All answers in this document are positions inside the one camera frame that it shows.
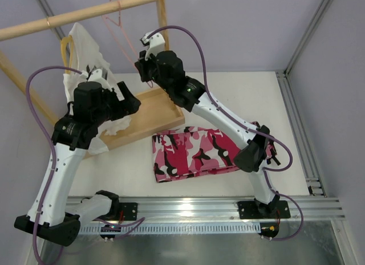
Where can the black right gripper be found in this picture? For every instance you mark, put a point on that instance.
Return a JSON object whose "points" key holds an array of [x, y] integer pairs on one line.
{"points": [[143, 69]]}

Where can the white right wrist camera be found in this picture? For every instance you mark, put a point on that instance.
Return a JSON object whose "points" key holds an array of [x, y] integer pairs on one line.
{"points": [[153, 45]]}

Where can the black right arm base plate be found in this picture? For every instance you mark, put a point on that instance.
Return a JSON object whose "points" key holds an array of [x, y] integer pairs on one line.
{"points": [[256, 210]]}

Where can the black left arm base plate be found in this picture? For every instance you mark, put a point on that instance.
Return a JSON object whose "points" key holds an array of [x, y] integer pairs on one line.
{"points": [[127, 211]]}

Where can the white printed t-shirt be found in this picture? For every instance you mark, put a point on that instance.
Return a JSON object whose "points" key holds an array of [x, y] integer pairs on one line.
{"points": [[87, 57]]}

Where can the slotted grey cable duct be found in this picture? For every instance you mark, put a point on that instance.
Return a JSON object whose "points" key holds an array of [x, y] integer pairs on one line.
{"points": [[175, 228]]}

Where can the pink camouflage trousers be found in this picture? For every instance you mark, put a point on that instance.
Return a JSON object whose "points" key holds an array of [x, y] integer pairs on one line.
{"points": [[191, 152]]}

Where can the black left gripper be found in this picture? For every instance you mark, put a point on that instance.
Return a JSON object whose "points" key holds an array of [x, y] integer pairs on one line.
{"points": [[125, 100]]}

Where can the pink wire hanger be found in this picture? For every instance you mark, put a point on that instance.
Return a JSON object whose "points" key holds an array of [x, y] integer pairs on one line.
{"points": [[107, 20]]}

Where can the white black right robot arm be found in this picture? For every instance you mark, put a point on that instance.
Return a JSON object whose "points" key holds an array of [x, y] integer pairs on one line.
{"points": [[166, 70]]}

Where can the yellow wooden hanger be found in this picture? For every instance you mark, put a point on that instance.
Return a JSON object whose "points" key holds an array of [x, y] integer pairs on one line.
{"points": [[66, 44]]}

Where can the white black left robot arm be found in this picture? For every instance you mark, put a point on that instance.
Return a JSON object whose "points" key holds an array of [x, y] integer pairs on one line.
{"points": [[48, 218]]}

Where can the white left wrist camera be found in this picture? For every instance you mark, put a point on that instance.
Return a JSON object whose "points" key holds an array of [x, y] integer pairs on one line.
{"points": [[97, 75]]}

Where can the wooden clothes rack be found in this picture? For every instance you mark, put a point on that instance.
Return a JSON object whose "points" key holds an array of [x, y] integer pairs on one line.
{"points": [[157, 112]]}

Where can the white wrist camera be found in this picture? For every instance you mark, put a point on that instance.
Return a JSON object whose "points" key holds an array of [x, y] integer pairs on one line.
{"points": [[97, 75], [153, 45]]}

